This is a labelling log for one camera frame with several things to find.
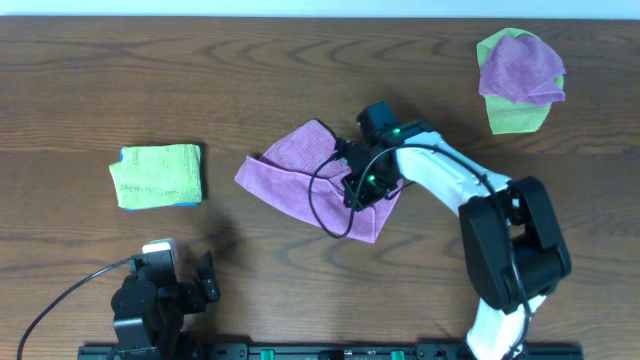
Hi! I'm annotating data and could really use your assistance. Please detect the folded green cloth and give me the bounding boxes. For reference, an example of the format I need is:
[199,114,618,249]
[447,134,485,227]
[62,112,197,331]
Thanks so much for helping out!
[108,143,203,210]

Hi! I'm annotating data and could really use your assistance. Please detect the light green cloth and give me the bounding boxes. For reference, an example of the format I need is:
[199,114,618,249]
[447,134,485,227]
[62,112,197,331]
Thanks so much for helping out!
[476,28,565,135]

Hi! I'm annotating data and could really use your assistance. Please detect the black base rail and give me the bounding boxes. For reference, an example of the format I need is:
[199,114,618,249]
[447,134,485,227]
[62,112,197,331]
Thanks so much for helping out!
[77,342,585,360]

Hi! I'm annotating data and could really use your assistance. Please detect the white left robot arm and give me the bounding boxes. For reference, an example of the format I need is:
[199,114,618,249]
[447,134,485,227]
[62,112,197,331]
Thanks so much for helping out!
[111,250,220,360]

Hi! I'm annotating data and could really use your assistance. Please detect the purple crumpled cloth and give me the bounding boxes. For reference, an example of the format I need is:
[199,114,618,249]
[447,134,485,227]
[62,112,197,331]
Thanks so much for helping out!
[479,35,566,106]

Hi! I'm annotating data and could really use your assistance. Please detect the pink microfiber cloth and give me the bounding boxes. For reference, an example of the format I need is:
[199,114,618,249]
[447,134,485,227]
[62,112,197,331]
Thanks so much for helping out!
[235,119,397,243]

